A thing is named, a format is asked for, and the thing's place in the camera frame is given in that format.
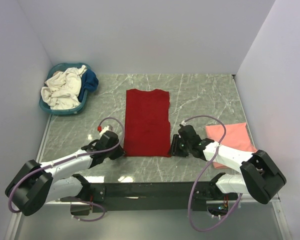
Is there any red t shirt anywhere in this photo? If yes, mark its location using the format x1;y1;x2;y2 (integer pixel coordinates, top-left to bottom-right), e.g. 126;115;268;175
123;89;171;157

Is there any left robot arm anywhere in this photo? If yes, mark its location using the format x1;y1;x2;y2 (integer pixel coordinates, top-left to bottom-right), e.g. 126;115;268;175
4;130;125;216

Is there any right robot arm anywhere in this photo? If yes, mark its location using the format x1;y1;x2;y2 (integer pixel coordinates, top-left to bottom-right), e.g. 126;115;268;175
169;125;287;204

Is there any folded pink t shirt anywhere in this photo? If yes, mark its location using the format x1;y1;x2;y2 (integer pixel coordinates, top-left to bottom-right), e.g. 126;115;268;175
204;122;257;172

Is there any black base beam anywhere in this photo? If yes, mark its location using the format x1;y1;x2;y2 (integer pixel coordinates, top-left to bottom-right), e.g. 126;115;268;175
59;181;240;216

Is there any blue t shirt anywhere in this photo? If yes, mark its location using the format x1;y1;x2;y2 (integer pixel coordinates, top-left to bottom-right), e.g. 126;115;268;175
77;69;99;103

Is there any cream white t shirt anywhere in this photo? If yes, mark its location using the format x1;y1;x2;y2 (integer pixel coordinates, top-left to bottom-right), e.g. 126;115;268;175
41;65;87;110

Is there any teal laundry basket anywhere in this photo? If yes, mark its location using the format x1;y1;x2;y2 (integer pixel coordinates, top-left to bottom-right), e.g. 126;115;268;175
39;62;91;115

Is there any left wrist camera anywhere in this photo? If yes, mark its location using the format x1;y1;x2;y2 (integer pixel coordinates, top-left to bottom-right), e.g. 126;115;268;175
97;125;113;136

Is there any aluminium rail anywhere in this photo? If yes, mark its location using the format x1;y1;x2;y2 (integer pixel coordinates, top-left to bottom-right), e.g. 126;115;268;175
16;189;282;206

